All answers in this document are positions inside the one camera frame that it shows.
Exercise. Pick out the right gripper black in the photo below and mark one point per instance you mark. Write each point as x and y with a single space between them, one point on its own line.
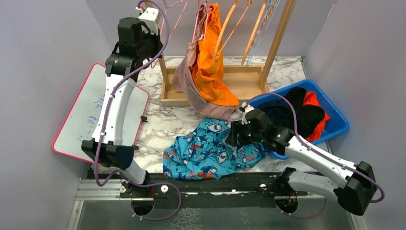
236 127

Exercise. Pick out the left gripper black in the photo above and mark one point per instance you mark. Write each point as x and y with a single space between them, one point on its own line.
158 44

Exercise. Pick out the blue shark print shorts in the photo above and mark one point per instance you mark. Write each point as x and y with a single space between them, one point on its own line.
204 153

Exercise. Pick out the pink hanger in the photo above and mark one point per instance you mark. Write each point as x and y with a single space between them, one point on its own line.
200 7
169 6
208 10

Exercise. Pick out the orange hanger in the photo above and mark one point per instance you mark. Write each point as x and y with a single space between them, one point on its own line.
220 44
255 31

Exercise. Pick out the black shorts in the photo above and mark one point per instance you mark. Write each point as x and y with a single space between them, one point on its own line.
296 97

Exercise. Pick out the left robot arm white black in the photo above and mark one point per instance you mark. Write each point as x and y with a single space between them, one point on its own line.
138 40

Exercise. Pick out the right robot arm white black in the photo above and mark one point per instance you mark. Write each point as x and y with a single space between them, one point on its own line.
352 185

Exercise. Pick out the pink beige shorts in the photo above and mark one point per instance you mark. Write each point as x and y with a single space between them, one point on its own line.
183 82

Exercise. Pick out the orange shorts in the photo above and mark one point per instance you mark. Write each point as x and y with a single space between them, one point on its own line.
208 76

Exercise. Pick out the wooden clothes rack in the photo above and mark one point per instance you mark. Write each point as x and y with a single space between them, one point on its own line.
244 81

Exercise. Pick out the small black clip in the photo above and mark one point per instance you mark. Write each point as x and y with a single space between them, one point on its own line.
143 118

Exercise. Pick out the blue plastic bin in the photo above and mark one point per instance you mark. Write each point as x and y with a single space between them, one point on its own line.
335 126

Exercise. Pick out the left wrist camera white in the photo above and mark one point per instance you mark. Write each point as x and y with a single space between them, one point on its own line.
150 16

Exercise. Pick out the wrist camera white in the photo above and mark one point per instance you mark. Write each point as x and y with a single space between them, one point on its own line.
244 109
150 16

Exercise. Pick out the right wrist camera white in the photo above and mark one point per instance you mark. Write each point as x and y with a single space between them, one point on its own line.
244 109

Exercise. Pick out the black mounting rail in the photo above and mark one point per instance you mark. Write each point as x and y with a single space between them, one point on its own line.
250 189

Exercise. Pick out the whiteboard with pink frame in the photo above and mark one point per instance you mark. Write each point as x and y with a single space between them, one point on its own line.
81 121

